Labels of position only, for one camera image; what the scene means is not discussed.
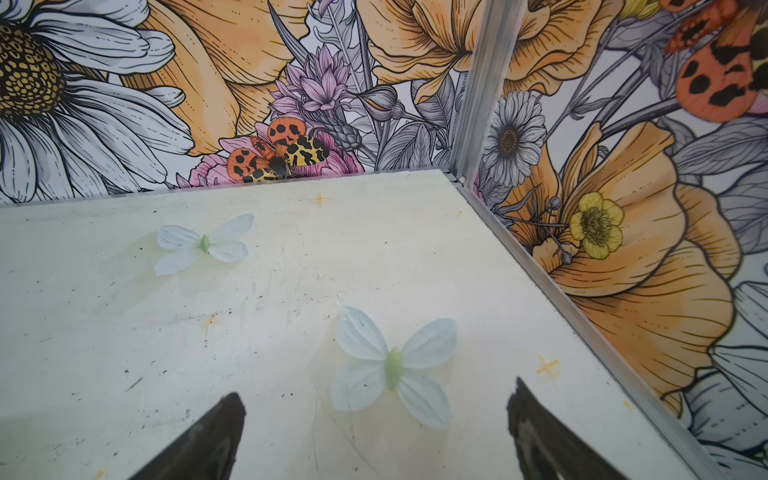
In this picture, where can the right aluminium corner post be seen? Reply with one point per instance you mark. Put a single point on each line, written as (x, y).
(497, 36)

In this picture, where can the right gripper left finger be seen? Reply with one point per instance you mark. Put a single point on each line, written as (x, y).
(206, 450)

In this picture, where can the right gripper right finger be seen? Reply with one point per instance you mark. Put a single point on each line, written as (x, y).
(546, 448)

